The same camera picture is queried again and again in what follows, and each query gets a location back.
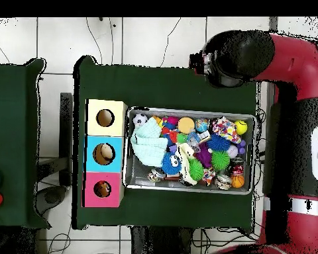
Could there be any mint green knitted cloth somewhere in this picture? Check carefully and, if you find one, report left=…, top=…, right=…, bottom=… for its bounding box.
left=130, top=116, right=169, bottom=168

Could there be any wooden box with three holes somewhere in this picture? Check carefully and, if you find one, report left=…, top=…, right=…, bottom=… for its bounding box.
left=81, top=99, right=129, bottom=208

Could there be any dark green table cloth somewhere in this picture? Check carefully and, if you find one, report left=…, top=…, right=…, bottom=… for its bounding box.
left=0, top=58, right=51, bottom=230
left=72, top=55, right=260, bottom=230

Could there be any colourful patterned cloth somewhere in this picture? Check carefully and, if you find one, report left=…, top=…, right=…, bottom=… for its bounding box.
left=210, top=116, right=242, bottom=145

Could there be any yellow printed ball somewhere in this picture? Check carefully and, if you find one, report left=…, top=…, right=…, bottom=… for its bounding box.
left=233, top=120, right=248, bottom=136

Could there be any blue spiky ball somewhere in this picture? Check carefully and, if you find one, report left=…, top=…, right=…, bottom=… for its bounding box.
left=206, top=133, right=231, bottom=152

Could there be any black and white soccer ball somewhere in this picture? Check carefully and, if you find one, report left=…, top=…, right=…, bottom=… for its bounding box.
left=132, top=112, right=148, bottom=126

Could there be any green spiky ball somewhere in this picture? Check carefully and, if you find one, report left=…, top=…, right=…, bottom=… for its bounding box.
left=211, top=150, right=231, bottom=171
left=187, top=158, right=205, bottom=182

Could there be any blue spiky toy with eyes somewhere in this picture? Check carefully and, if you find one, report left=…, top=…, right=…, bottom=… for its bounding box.
left=161, top=151, right=182, bottom=175

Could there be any black upright panel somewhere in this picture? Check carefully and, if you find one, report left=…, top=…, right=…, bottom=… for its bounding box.
left=59, top=92, right=74, bottom=187

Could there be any grey floor stand base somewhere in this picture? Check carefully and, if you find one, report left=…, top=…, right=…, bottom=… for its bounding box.
left=34, top=185, right=68, bottom=216

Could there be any silver wire mesh bin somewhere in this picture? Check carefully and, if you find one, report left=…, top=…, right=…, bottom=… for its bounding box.
left=122, top=106, right=256, bottom=196

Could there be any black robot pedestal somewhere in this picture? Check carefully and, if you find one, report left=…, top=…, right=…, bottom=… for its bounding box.
left=131, top=226, right=194, bottom=254

